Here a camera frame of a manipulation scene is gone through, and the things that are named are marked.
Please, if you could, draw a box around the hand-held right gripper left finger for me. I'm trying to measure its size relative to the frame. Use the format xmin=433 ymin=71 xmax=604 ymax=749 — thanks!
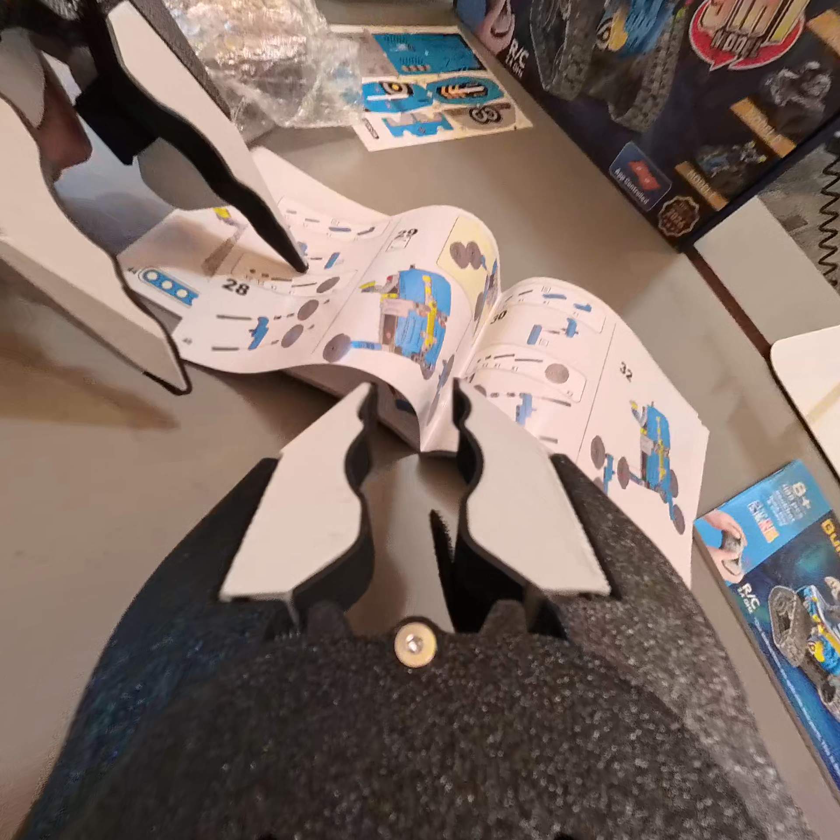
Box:
xmin=218 ymin=382 xmax=378 ymax=624

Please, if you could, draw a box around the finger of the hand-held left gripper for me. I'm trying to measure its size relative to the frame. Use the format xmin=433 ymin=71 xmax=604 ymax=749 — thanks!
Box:
xmin=105 ymin=0 xmax=309 ymax=274
xmin=0 ymin=98 xmax=193 ymax=396

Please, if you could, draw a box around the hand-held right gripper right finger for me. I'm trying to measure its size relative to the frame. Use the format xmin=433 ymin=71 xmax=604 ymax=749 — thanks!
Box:
xmin=451 ymin=379 xmax=613 ymax=624

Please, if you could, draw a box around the clear bubble wrap bag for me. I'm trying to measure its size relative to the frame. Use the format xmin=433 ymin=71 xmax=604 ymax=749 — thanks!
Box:
xmin=164 ymin=0 xmax=363 ymax=143

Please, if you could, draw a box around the blue sticker sheet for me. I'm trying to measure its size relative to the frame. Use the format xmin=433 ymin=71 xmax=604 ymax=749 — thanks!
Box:
xmin=331 ymin=25 xmax=534 ymax=153

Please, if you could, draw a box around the small blue leaflet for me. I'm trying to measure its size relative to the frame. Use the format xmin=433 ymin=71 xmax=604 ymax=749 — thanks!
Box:
xmin=118 ymin=147 xmax=711 ymax=589

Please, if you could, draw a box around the large blue instruction booklet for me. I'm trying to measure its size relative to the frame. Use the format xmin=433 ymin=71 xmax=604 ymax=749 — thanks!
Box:
xmin=694 ymin=459 xmax=840 ymax=786

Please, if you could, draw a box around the blue robot kit box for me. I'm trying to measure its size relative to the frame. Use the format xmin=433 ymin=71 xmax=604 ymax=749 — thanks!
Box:
xmin=453 ymin=0 xmax=840 ymax=252

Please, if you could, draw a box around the white desk stand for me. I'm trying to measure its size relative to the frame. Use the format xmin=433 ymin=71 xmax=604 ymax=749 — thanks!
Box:
xmin=771 ymin=325 xmax=840 ymax=487

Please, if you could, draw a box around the person's left hand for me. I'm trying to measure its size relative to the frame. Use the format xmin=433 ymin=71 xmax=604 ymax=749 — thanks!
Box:
xmin=36 ymin=82 xmax=94 ymax=181

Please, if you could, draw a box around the black coiled cable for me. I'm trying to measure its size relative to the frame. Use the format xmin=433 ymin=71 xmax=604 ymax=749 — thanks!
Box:
xmin=817 ymin=141 xmax=840 ymax=294

